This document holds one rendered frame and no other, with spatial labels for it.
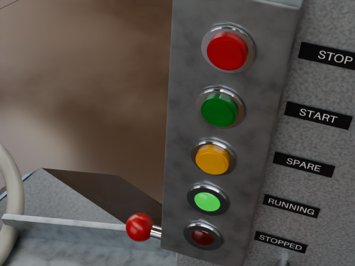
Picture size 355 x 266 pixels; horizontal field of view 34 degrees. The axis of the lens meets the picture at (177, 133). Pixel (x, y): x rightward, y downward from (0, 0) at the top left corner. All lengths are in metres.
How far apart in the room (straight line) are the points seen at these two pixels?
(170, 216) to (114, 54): 2.38
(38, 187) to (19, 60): 1.77
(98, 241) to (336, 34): 0.63
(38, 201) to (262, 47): 0.82
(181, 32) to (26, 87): 2.35
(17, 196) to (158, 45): 1.99
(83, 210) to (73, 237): 0.17
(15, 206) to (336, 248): 0.64
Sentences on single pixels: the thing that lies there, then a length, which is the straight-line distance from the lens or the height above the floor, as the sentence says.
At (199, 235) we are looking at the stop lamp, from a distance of 0.52.
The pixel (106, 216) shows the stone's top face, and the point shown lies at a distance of 1.10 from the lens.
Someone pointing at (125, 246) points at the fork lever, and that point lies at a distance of 0.91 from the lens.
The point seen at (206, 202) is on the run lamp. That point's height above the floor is 1.34.
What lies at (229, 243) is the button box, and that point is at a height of 1.29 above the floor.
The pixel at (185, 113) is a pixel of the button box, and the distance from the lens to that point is 0.43.
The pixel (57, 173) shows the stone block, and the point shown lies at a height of 0.81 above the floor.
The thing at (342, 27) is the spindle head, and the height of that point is 1.51.
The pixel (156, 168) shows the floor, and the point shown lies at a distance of 2.32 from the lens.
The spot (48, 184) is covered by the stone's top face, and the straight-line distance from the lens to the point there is 1.16.
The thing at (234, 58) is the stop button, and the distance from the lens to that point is 0.37.
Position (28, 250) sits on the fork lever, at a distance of 0.99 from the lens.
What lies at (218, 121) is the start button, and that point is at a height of 1.43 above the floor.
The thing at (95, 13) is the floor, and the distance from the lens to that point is 3.18.
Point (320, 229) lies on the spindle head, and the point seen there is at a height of 1.32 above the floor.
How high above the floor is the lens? 1.71
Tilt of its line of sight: 44 degrees down
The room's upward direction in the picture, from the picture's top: 4 degrees clockwise
